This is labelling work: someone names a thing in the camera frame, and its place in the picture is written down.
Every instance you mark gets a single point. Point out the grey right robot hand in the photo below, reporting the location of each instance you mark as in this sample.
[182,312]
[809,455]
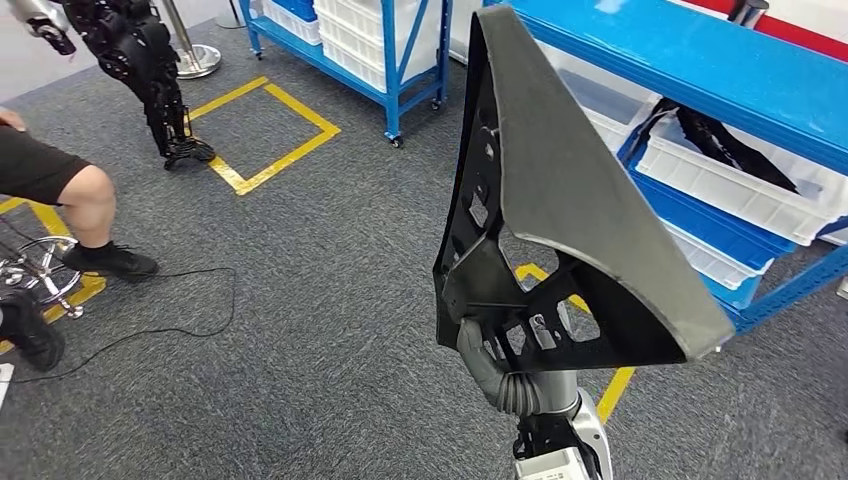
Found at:
[556,391]

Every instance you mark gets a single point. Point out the black plastic bracket panel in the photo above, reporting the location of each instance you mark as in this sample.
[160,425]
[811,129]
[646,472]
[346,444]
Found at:
[563,166]

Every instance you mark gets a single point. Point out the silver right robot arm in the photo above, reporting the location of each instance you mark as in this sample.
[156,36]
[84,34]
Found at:
[593,430]

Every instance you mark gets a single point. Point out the black plastic part in crate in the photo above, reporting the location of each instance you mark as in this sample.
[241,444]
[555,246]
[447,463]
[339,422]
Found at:
[722,142]

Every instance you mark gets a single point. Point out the blue metal shelf rack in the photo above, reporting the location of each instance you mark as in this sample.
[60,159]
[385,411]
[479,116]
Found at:
[696,60]
[391,66]

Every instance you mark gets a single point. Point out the yellow floor tape square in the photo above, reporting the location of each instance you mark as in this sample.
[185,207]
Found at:
[50,220]
[291,159]
[616,391]

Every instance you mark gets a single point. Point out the chrome stool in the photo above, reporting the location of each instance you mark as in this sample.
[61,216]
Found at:
[40,265]

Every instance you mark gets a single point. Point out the black legged robot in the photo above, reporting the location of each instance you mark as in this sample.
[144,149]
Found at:
[139,53]

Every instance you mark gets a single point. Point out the person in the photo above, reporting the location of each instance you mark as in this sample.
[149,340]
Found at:
[40,166]

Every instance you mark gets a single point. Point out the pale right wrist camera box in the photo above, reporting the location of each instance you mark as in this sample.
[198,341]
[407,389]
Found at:
[550,467]

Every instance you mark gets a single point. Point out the black stanchion post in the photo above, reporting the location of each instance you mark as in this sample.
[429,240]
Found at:
[748,12]

